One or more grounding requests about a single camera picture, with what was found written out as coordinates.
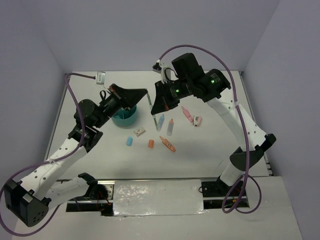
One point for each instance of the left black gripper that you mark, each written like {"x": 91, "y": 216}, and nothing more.
{"x": 126, "y": 99}

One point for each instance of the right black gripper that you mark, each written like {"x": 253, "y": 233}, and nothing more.
{"x": 163, "y": 101}

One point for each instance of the blue highlighter marker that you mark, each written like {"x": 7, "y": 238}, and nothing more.
{"x": 160, "y": 122}

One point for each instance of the orange highlighter marker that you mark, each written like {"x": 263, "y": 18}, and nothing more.
{"x": 170, "y": 127}

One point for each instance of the blue marker cap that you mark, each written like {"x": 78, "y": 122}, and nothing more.
{"x": 129, "y": 141}

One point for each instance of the orange marker cap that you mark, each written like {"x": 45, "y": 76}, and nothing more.
{"x": 151, "y": 143}

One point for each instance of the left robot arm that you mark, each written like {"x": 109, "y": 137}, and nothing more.
{"x": 31, "y": 198}

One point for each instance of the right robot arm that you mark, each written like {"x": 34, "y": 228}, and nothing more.
{"x": 214, "y": 89}

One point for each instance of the teal round organizer container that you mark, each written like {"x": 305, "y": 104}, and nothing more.
{"x": 125, "y": 118}

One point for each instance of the white eraser box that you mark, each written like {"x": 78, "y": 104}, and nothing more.
{"x": 139, "y": 131}

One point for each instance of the orange utility cutter pen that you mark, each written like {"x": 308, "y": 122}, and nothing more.
{"x": 167, "y": 144}

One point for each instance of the silver foil cover plate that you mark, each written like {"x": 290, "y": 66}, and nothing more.
{"x": 157, "y": 198}

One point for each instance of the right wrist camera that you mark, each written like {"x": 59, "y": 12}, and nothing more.
{"x": 163, "y": 69}

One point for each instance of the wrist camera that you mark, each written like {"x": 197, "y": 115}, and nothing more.
{"x": 163, "y": 69}
{"x": 100, "y": 78}

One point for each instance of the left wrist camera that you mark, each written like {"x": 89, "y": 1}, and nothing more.
{"x": 100, "y": 78}

